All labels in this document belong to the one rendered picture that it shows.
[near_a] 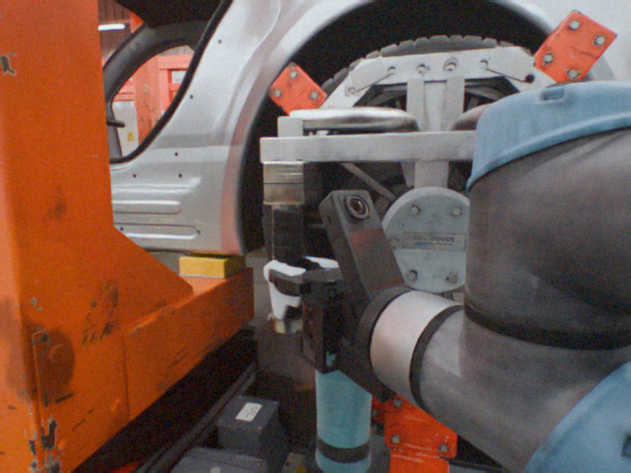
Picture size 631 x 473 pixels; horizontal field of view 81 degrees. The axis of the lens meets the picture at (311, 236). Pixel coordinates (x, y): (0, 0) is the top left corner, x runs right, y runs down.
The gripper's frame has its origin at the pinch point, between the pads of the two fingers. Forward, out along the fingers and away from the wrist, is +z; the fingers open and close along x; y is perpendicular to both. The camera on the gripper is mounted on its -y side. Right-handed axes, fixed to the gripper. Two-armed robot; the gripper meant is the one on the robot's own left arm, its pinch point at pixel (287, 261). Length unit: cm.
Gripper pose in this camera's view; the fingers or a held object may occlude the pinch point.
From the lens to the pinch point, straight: 45.4
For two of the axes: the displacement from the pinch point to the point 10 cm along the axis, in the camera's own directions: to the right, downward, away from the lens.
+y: 0.0, 9.9, 1.4
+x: 8.7, -0.7, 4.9
